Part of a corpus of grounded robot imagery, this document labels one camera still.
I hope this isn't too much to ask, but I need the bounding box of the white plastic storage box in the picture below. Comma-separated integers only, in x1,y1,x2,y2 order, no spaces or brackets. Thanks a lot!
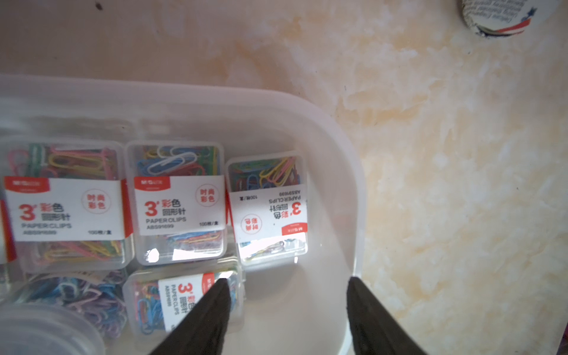
1,75,366,354

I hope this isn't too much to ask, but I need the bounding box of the paper clip box leftmost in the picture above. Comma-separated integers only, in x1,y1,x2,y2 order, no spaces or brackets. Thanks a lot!
1,136,134,274

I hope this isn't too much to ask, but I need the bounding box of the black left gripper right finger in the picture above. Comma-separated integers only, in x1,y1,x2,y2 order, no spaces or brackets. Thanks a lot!
347,277,426,355

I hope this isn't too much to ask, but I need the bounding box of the paper clip box lower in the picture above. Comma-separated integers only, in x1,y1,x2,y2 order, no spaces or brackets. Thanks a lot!
225,151,309,269

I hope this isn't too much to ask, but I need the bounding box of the paper clip box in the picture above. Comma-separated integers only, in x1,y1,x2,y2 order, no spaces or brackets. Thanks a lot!
1,136,134,274
225,151,309,269
125,140,227,266

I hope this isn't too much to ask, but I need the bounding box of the round clear clip tub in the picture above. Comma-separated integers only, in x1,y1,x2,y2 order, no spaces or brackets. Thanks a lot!
1,269,127,354

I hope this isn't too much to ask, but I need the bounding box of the paper clip box middle rear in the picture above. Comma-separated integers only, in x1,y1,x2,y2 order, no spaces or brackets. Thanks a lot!
125,140,227,266

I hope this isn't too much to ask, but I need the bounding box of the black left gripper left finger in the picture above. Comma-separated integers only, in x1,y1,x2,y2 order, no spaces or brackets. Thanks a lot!
150,279,232,355

